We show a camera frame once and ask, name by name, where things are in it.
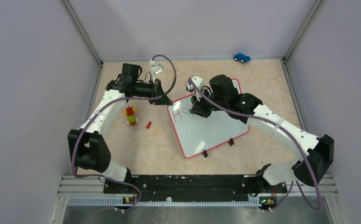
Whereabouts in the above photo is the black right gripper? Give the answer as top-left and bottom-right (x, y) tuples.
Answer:
(191, 87), (228, 118)

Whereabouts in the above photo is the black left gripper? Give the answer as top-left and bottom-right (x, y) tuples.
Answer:
(133, 78), (173, 105)

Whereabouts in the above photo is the red framed whiteboard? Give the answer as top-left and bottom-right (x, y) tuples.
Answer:
(167, 93), (250, 158)

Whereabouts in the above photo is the red marker cap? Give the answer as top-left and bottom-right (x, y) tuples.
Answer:
(146, 121), (152, 129)

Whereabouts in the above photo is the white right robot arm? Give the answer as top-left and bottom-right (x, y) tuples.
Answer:
(186, 75), (334, 192)

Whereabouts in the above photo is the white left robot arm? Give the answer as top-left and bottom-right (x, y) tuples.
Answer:
(68, 61), (172, 193)

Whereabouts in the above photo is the colourful toy block figure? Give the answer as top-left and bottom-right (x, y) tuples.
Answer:
(125, 106), (139, 126)

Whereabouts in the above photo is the blue toy car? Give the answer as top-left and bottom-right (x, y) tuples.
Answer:
(233, 53), (251, 63)

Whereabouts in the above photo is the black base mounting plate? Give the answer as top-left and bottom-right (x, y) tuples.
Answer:
(103, 175), (287, 202)

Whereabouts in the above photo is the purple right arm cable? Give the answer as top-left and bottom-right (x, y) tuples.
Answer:
(187, 77), (323, 211)

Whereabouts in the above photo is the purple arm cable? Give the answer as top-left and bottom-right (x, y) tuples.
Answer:
(70, 54), (177, 214)
(187, 77), (323, 211)

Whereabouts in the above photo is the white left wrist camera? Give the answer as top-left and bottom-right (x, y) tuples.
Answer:
(149, 59), (164, 83)

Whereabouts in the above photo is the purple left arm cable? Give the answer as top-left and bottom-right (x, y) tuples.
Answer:
(70, 54), (177, 214)

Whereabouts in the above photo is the white slotted cable duct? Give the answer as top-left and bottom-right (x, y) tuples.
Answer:
(68, 196), (261, 207)

